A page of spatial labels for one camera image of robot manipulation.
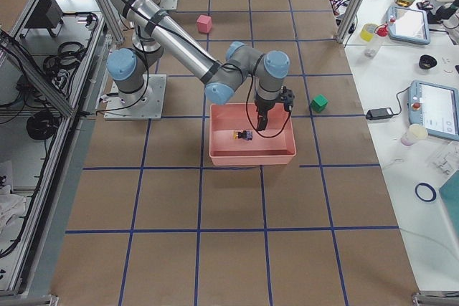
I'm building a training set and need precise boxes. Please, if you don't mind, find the yellow emergency stop button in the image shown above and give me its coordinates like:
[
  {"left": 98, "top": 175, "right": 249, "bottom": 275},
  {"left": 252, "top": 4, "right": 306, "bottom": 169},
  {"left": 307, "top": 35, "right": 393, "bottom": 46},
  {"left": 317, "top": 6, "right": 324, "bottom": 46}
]
[{"left": 233, "top": 130, "right": 253, "bottom": 140}]

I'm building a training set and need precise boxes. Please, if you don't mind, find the teal box corner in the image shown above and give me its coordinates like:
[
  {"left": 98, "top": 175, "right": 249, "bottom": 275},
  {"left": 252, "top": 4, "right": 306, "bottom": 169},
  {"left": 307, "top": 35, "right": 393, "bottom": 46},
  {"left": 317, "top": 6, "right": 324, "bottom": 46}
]
[{"left": 440, "top": 171, "right": 459, "bottom": 234}]

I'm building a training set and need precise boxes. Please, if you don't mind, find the black power adapter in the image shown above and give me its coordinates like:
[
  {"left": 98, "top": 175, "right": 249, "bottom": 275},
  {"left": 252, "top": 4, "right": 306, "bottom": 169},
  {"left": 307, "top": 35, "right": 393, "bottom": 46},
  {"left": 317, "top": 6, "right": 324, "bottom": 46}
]
[{"left": 365, "top": 107, "right": 394, "bottom": 120}]

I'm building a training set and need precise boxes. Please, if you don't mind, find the lower teach pendant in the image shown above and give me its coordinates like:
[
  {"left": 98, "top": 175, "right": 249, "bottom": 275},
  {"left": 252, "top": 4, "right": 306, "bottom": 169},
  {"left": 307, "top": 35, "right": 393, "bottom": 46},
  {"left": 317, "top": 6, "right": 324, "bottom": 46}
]
[{"left": 407, "top": 80, "right": 458, "bottom": 141}]

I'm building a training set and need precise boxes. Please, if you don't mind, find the red capped squeeze bottle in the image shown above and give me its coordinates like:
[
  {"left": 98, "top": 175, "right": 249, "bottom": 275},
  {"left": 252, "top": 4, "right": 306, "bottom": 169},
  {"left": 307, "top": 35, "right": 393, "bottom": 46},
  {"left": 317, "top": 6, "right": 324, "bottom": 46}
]
[{"left": 364, "top": 16, "right": 396, "bottom": 58}]

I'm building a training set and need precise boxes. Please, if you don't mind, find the pink plastic bin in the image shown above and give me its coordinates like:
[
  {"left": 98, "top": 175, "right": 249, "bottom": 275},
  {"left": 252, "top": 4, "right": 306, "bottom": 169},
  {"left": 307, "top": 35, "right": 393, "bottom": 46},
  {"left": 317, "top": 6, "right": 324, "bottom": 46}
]
[{"left": 209, "top": 102, "right": 297, "bottom": 166}]

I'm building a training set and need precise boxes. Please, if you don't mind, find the upper teach pendant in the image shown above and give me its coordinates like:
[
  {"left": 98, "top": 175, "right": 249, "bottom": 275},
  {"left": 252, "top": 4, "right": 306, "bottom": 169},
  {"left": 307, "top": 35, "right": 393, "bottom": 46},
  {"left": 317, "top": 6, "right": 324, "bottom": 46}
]
[{"left": 386, "top": 6, "right": 430, "bottom": 45}]

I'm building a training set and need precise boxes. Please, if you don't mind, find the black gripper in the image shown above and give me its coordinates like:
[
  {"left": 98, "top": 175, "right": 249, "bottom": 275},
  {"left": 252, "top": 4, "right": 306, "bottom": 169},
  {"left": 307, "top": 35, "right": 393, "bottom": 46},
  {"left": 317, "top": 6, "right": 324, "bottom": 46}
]
[{"left": 255, "top": 89, "right": 280, "bottom": 131}]

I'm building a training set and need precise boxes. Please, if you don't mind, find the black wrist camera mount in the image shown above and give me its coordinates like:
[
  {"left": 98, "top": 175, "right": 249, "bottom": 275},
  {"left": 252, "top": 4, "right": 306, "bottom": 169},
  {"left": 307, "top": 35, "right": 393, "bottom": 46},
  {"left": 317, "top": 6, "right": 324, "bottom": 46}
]
[{"left": 280, "top": 86, "right": 295, "bottom": 113}]

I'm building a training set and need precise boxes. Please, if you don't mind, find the pink cube near centre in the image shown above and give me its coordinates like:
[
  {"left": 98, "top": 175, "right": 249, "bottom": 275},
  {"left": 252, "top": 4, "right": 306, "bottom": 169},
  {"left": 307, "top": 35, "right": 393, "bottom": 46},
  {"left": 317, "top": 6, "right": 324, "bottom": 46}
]
[{"left": 196, "top": 15, "right": 212, "bottom": 34}]

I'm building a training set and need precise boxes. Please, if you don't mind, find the blue tape ring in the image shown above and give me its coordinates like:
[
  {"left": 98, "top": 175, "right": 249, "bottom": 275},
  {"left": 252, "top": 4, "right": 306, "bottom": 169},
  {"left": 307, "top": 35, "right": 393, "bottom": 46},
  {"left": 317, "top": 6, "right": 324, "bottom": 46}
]
[{"left": 415, "top": 183, "right": 437, "bottom": 203}]

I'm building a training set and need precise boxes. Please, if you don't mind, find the white paper cup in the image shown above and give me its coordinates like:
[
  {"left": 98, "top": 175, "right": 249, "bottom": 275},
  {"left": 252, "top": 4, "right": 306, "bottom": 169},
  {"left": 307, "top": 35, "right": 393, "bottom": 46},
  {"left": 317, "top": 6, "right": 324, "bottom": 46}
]
[{"left": 400, "top": 124, "right": 428, "bottom": 146}]

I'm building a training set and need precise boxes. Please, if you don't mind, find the teach pendant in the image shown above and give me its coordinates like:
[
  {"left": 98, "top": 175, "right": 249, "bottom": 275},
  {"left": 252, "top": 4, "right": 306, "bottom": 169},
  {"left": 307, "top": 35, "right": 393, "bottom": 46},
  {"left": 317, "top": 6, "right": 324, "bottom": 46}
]
[
  {"left": 386, "top": 6, "right": 430, "bottom": 45},
  {"left": 407, "top": 80, "right": 458, "bottom": 141}
]

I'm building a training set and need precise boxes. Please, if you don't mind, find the green cube near bin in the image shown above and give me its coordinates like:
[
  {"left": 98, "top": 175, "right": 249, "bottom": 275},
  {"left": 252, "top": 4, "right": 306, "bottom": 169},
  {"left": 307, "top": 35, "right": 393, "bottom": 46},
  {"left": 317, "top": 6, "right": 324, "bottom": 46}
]
[{"left": 310, "top": 94, "right": 328, "bottom": 113}]

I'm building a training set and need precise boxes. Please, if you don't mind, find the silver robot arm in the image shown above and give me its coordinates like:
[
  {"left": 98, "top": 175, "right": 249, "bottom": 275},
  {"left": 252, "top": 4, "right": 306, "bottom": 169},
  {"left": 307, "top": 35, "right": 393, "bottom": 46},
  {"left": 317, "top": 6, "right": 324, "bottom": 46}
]
[{"left": 110, "top": 0, "right": 294, "bottom": 132}]

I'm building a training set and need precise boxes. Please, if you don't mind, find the yellow tape roll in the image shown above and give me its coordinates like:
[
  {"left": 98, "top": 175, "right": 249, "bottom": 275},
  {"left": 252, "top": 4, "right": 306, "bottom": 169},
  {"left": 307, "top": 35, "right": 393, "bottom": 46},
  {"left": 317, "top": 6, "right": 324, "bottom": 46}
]
[{"left": 359, "top": 23, "right": 378, "bottom": 42}]

